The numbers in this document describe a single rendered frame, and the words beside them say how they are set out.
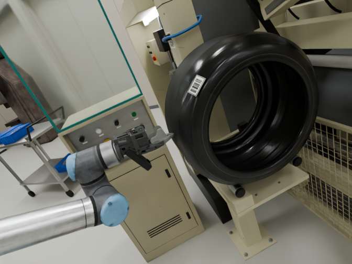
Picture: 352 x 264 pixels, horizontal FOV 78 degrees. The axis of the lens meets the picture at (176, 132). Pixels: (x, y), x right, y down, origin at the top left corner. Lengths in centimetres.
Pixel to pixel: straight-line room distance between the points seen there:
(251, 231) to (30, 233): 143
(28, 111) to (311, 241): 646
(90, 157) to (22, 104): 613
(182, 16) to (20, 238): 95
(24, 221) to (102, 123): 87
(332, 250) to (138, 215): 131
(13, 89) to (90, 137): 544
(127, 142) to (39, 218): 33
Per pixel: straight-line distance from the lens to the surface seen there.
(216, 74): 69
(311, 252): 186
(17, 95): 682
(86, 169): 79
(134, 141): 76
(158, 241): 196
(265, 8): 113
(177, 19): 106
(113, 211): 70
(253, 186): 111
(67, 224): 69
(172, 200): 173
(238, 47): 74
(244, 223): 170
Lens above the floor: 157
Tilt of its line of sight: 25 degrees down
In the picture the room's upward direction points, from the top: 23 degrees counter-clockwise
